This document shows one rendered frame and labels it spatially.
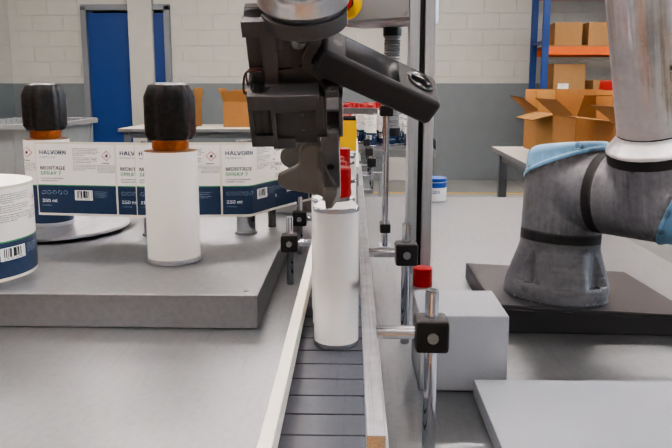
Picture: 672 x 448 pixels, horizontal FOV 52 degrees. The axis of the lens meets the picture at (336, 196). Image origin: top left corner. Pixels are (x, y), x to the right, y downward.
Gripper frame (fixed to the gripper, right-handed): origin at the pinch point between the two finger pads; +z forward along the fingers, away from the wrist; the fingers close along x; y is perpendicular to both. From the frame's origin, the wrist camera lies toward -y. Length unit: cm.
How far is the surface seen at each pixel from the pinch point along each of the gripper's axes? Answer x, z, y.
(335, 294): 1.2, 13.1, 0.4
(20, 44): -741, 352, 410
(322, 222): -3.3, 6.4, 1.7
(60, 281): -19, 32, 43
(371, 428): 29.3, -5.1, -2.5
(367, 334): 14.9, 3.3, -2.7
